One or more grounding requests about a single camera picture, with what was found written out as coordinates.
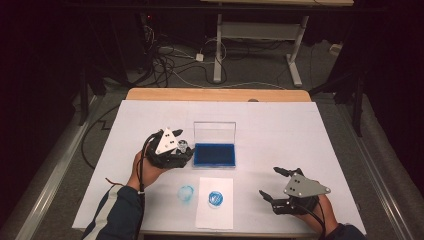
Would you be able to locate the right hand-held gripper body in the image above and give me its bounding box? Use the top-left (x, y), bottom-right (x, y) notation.
top-left (271, 167), bottom-right (332, 216)

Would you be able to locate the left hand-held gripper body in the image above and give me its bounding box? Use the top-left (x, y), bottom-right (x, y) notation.
top-left (143, 127), bottom-right (191, 170)

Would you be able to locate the round stamp with clear knob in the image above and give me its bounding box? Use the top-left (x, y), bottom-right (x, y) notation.
top-left (175, 139), bottom-right (192, 156)

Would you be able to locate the blue ink pad case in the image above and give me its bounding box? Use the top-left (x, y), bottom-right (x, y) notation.
top-left (192, 121), bottom-right (237, 169)

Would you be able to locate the white paper sheet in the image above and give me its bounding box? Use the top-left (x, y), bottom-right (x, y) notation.
top-left (194, 176), bottom-right (235, 230)

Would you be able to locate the person's right hand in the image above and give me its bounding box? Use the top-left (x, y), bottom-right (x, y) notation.
top-left (295, 194), bottom-right (340, 236)

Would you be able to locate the person's left hand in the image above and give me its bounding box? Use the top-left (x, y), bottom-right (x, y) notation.
top-left (126, 149), bottom-right (168, 193)

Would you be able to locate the large white table cover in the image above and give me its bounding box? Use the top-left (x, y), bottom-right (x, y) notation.
top-left (71, 99), bottom-right (367, 235)

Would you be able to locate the wooden table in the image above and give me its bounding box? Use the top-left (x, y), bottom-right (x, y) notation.
top-left (71, 87), bottom-right (367, 240)

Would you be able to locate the black metal stand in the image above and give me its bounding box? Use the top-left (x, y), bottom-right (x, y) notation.
top-left (78, 64), bottom-right (91, 127)
top-left (309, 71), bottom-right (366, 138)

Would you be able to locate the right hand-held gripper black cable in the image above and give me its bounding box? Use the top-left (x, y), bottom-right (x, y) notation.
top-left (293, 203), bottom-right (328, 240)

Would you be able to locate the hand-held gripper black cable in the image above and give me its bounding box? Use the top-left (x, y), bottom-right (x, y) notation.
top-left (135, 130), bottom-right (164, 240)
top-left (293, 203), bottom-right (328, 240)

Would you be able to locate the left hand-held gripper black cable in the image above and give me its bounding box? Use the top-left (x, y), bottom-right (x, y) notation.
top-left (135, 130), bottom-right (164, 240)

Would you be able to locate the tangle of black cables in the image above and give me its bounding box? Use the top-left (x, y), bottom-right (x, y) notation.
top-left (143, 26), bottom-right (231, 88)

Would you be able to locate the aluminium floor rail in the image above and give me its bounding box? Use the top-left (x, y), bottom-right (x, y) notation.
top-left (334, 101), bottom-right (416, 240)
top-left (13, 94), bottom-right (104, 240)

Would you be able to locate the black floor cable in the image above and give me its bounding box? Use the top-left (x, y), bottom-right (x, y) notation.
top-left (80, 103), bottom-right (122, 169)

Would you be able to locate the long white floor cable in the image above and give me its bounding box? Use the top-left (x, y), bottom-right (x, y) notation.
top-left (168, 68), bottom-right (288, 91)

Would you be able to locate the white metal desk frame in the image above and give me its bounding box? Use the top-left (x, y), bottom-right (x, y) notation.
top-left (212, 13), bottom-right (310, 88)

